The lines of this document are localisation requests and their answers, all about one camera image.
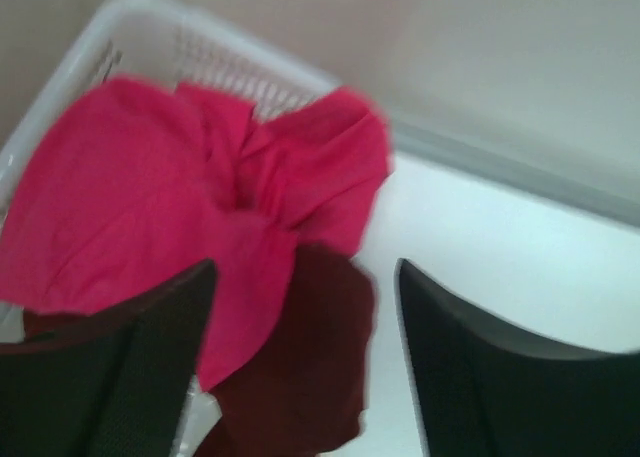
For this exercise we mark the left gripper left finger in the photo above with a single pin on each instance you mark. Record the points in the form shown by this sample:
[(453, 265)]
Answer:
[(112, 384)]

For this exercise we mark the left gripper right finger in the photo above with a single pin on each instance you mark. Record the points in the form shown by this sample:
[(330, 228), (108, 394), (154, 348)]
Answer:
[(487, 387)]

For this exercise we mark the white plastic basket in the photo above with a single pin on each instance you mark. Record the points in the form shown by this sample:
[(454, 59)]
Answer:
[(157, 42)]

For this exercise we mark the pink t shirt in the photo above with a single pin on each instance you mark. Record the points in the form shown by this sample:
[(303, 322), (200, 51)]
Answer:
[(133, 184)]

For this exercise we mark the dark red t shirt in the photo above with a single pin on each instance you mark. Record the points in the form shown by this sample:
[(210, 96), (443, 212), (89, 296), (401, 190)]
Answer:
[(304, 392)]

